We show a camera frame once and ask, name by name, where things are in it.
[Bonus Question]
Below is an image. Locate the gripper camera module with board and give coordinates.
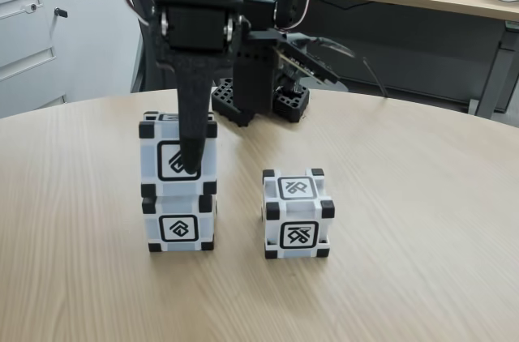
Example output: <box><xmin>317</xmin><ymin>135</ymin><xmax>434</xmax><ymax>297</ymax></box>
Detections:
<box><xmin>247</xmin><ymin>29</ymin><xmax>356</xmax><ymax>86</ymax></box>

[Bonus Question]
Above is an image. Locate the white cube slanted N glyph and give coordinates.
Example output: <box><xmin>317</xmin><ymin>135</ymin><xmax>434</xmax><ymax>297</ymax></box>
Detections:
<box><xmin>137</xmin><ymin>111</ymin><xmax>219</xmax><ymax>199</ymax></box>

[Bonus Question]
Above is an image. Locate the white cube diamond glyph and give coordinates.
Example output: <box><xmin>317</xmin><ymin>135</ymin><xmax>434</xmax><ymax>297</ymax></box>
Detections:
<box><xmin>140</xmin><ymin>194</ymin><xmax>218</xmax><ymax>256</ymax></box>

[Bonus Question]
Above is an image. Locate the wooden office desk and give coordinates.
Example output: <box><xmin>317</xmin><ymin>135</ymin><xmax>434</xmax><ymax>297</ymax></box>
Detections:
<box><xmin>148</xmin><ymin>0</ymin><xmax>519</xmax><ymax>120</ymax></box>

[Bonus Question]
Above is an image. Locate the thin camera ribbon cable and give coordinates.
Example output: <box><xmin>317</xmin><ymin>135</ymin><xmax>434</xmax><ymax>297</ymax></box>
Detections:
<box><xmin>361</xmin><ymin>56</ymin><xmax>387</xmax><ymax>98</ymax></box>

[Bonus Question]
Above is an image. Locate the gray round floor base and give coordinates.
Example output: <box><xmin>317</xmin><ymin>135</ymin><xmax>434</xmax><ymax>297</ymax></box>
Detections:
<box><xmin>307</xmin><ymin>77</ymin><xmax>350</xmax><ymax>93</ymax></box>

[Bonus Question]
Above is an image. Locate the white cube angular K glyph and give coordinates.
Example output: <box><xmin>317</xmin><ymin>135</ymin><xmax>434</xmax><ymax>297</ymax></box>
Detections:
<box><xmin>260</xmin><ymin>167</ymin><xmax>336</xmax><ymax>261</ymax></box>

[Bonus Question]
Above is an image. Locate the white drawer cabinet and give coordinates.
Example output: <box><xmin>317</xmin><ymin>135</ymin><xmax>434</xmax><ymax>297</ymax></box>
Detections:
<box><xmin>0</xmin><ymin>0</ymin><xmax>143</xmax><ymax>120</ymax></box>

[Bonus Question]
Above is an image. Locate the black mesh office chair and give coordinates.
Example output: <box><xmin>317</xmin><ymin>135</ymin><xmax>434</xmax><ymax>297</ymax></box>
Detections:
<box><xmin>109</xmin><ymin>0</ymin><xmax>179</xmax><ymax>94</ymax></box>

